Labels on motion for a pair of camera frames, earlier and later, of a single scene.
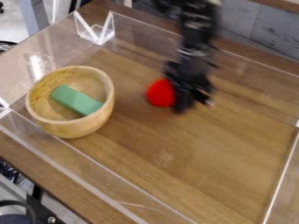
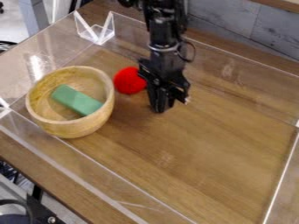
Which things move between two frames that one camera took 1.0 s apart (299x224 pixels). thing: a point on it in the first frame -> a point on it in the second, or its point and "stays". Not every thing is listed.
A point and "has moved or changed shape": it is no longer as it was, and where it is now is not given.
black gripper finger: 183,98 -> 159,93
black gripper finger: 200,94 -> 180,91
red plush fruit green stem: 160,92 has moved or changed shape
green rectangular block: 76,100 stays
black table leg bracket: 43,215 stays
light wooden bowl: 70,99 stays
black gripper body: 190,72 -> 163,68
